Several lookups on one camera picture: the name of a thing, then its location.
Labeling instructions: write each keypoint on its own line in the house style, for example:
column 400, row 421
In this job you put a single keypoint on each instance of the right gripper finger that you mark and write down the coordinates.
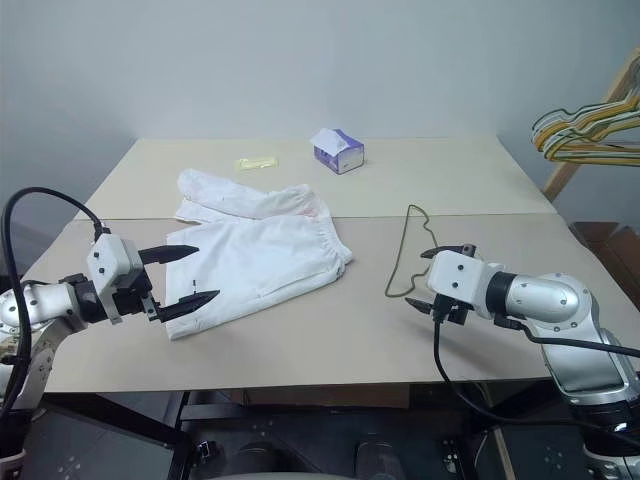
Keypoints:
column 442, row 250
column 417, row 305

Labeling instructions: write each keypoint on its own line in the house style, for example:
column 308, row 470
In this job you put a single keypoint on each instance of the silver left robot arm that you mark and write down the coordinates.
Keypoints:
column 35, row 305

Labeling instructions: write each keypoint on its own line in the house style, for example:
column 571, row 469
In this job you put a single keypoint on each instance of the dark rounded cylinder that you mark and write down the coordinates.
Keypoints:
column 375, row 452
column 260, row 454

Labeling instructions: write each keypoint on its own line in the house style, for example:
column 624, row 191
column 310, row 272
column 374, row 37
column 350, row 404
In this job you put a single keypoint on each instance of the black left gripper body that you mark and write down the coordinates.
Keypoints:
column 131, row 300

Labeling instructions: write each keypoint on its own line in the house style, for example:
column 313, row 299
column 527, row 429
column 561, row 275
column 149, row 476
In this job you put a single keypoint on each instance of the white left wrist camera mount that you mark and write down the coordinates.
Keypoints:
column 107, row 265

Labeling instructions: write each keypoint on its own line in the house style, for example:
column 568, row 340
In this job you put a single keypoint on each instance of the bundle of clothes hangers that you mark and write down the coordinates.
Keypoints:
column 560, row 131

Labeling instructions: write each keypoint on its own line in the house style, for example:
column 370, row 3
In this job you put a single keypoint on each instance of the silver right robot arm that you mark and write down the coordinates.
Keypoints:
column 550, row 300

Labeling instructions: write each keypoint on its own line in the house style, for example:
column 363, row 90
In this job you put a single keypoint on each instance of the wooden hanger rack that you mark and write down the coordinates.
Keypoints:
column 562, row 180

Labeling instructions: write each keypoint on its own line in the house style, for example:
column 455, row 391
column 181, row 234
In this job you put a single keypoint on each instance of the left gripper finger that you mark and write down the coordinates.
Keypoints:
column 190, row 305
column 170, row 253

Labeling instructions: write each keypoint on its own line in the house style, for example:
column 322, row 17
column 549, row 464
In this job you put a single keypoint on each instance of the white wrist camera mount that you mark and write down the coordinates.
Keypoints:
column 107, row 265
column 457, row 280

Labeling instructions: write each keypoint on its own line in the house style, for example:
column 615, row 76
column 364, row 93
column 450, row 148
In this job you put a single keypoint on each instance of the purple white tissue box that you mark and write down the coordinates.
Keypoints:
column 345, row 157

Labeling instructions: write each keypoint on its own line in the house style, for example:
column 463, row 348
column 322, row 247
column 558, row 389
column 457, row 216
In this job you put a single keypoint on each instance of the light wooden slat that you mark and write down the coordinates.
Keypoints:
column 504, row 452

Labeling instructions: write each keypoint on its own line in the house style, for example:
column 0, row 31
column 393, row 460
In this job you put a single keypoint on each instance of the white shorts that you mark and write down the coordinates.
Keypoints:
column 260, row 260

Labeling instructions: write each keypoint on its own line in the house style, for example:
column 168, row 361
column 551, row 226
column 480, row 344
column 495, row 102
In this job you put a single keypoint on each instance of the yellow plastic packet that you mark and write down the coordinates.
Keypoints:
column 255, row 163

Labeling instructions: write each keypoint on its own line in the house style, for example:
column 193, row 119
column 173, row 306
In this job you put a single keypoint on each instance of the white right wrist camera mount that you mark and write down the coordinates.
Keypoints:
column 457, row 280

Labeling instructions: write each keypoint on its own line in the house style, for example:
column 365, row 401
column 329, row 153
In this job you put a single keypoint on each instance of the dark brown cabinet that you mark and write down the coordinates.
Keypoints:
column 607, row 255

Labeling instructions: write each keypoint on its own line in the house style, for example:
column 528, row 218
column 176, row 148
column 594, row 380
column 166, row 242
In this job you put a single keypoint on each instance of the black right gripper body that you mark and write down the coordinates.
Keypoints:
column 452, row 312

